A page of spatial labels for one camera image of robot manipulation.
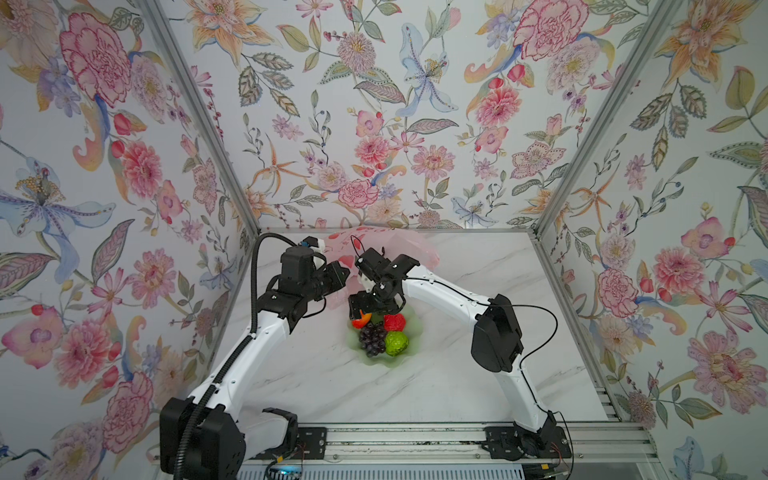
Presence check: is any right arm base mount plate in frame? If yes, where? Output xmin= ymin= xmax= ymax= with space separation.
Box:
xmin=481 ymin=425 xmax=572 ymax=461

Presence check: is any left aluminium corner post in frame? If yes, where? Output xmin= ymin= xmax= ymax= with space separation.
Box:
xmin=137 ymin=0 xmax=260 ymax=238

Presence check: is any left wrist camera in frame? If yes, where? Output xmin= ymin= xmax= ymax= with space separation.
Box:
xmin=299 ymin=236 xmax=326 ymax=253

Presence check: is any aluminium corner post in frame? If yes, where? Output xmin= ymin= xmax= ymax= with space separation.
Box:
xmin=137 ymin=0 xmax=260 ymax=238
xmin=533 ymin=0 xmax=679 ymax=240

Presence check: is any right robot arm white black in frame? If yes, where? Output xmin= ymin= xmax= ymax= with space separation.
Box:
xmin=348 ymin=249 xmax=573 ymax=461

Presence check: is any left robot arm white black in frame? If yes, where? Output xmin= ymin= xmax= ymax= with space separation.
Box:
xmin=159 ymin=237 xmax=349 ymax=479

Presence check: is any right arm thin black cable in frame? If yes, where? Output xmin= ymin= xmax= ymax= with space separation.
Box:
xmin=349 ymin=235 xmax=577 ymax=480

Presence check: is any orange mango fruit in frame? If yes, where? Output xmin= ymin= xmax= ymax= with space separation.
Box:
xmin=351 ymin=310 xmax=372 ymax=330

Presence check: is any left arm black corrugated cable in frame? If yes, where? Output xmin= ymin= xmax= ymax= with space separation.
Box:
xmin=172 ymin=232 xmax=298 ymax=480

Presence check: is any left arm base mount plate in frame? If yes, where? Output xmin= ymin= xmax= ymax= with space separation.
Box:
xmin=263 ymin=426 xmax=329 ymax=461

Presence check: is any pink plastic bag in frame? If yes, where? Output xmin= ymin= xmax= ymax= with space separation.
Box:
xmin=324 ymin=227 xmax=440 ymax=310

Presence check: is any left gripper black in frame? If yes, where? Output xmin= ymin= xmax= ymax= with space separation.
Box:
xmin=300 ymin=260 xmax=353 ymax=304

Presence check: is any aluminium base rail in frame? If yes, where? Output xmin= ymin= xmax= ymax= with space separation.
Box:
xmin=239 ymin=421 xmax=661 ymax=466

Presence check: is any red strawberry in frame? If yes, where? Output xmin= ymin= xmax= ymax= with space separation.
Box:
xmin=383 ymin=314 xmax=407 ymax=332

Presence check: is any light green fruit plate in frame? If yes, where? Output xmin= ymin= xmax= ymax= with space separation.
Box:
xmin=346 ymin=306 xmax=424 ymax=368

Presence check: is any dark purple grape bunch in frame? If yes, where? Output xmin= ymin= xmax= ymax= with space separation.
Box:
xmin=358 ymin=322 xmax=388 ymax=358

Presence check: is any right aluminium corner post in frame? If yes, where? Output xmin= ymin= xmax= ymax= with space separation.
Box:
xmin=533 ymin=0 xmax=679 ymax=240

